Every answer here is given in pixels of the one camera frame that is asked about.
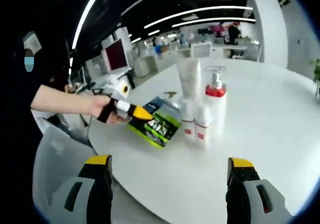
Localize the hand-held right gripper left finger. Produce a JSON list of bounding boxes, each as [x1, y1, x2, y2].
[[43, 154, 114, 224]]

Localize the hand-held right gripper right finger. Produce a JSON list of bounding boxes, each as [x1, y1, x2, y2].
[[225, 156, 293, 224]]

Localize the green black skincare sachet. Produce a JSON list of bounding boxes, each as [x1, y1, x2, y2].
[[126, 96, 182, 149]]

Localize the small white red-label bottle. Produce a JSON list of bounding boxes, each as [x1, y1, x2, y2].
[[181, 96, 197, 144], [193, 103, 213, 150]]

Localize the white skincare tube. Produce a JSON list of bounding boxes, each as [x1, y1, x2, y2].
[[176, 58, 202, 100]]

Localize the white pump bottle red collar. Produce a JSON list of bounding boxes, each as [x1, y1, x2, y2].
[[204, 65, 228, 137]]

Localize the person's left hand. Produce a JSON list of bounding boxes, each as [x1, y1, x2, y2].
[[90, 94, 132, 126]]

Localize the white-framed dark red screen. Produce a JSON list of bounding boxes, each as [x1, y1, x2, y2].
[[101, 38, 131, 72]]

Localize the grey mesh office chair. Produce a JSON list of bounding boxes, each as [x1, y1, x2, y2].
[[31, 123, 113, 224]]

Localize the long ceiling light strip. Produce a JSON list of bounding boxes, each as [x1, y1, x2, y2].
[[72, 0, 108, 51]]

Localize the square ceiling vent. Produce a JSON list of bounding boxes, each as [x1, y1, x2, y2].
[[22, 31, 42, 51]]

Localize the person's dark-clothed torso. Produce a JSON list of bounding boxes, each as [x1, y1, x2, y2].
[[2, 21, 55, 210]]

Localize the green potted plant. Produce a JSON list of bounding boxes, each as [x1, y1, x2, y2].
[[309, 58, 320, 97]]

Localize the black hand strap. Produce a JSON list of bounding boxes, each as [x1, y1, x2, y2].
[[96, 97, 117, 124]]

